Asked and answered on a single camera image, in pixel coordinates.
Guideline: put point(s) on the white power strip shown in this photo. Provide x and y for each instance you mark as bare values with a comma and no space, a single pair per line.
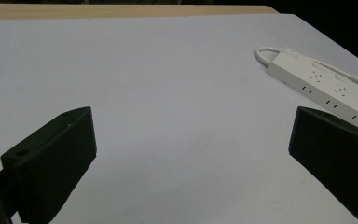
326,84

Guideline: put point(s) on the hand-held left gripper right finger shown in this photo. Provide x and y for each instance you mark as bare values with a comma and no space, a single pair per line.
338,158

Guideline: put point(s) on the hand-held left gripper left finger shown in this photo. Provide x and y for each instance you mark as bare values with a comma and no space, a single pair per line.
52,165

